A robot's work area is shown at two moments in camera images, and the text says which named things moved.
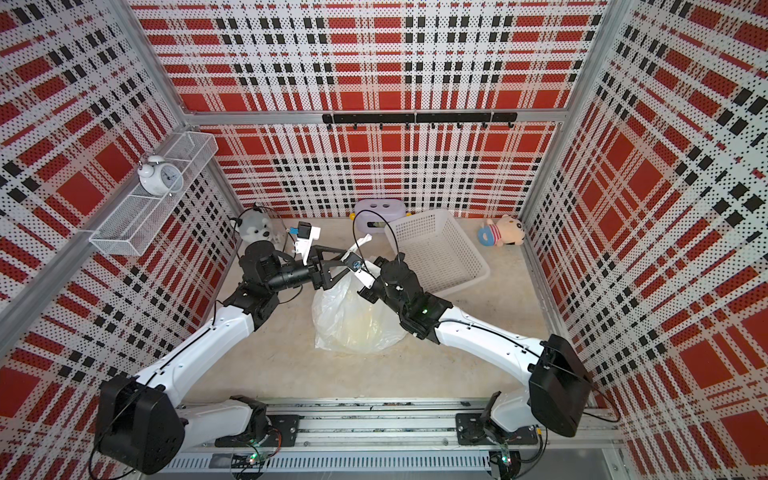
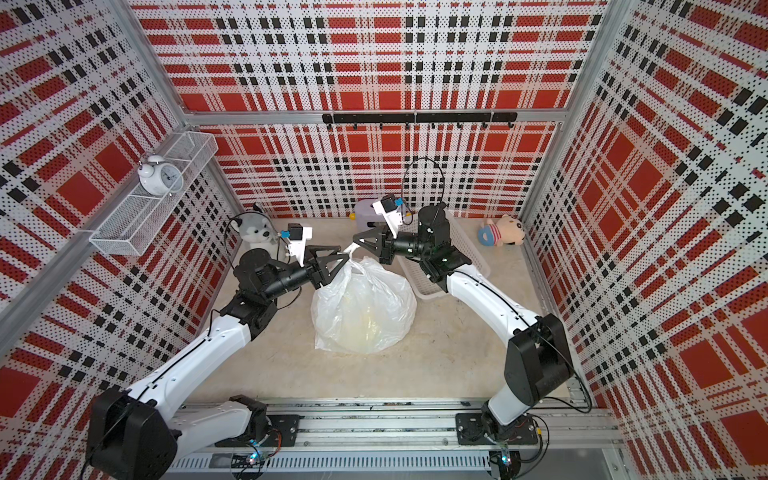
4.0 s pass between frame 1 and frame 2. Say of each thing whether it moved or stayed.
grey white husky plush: stayed
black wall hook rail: stayed
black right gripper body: moved
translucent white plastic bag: stayed
